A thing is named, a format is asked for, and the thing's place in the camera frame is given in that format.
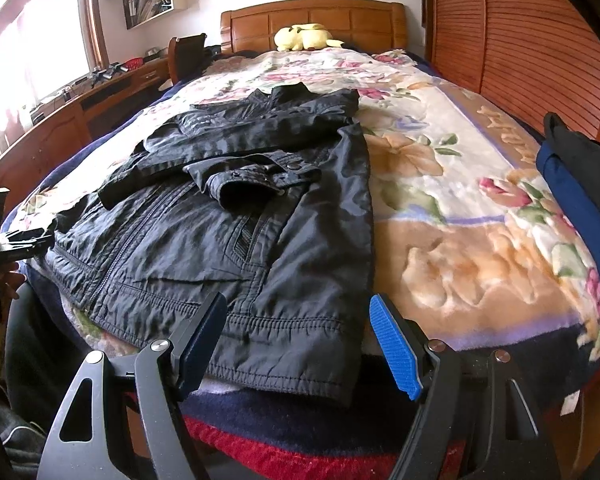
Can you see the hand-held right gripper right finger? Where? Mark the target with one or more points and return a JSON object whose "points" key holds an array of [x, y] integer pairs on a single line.
{"points": [[395, 347]]}

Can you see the wooden desk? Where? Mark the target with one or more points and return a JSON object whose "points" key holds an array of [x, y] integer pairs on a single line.
{"points": [[60, 130]]}

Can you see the window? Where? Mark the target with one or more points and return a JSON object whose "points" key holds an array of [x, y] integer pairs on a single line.
{"points": [[40, 35]]}

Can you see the wooden chair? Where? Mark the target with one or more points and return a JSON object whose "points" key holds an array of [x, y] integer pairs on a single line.
{"points": [[187, 57]]}

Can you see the wooden bed headboard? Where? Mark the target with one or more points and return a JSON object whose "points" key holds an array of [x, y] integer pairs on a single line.
{"points": [[330, 17]]}

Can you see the silver metal pot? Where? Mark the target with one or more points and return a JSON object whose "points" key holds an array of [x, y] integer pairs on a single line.
{"points": [[153, 52]]}

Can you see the floral blanket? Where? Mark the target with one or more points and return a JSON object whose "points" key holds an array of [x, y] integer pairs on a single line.
{"points": [[455, 210]]}

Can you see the black jacket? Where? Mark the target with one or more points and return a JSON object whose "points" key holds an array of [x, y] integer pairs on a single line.
{"points": [[205, 240]]}

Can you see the person's leg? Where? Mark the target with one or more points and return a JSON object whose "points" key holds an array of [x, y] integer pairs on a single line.
{"points": [[40, 350]]}

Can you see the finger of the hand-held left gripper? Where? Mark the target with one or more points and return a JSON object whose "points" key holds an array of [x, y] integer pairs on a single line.
{"points": [[41, 242]]}

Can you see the person's left hand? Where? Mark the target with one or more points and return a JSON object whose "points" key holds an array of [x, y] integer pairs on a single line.
{"points": [[12, 282]]}

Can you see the red basket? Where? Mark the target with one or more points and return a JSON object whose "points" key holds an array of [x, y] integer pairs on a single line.
{"points": [[134, 63]]}

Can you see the wooden louvred wardrobe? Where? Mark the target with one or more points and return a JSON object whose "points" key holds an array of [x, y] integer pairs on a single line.
{"points": [[520, 35]]}

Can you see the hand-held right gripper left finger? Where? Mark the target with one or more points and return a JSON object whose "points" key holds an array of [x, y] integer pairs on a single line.
{"points": [[200, 345]]}

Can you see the dark navy folded garment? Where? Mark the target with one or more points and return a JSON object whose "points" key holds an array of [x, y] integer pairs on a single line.
{"points": [[580, 150]]}

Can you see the yellow plush toy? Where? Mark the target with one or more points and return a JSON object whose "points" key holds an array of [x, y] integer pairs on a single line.
{"points": [[300, 37]]}

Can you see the row of books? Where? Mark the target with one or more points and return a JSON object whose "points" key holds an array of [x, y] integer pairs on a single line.
{"points": [[147, 10]]}

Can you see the blue folded garment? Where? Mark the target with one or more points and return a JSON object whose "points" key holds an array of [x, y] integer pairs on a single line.
{"points": [[575, 210]]}

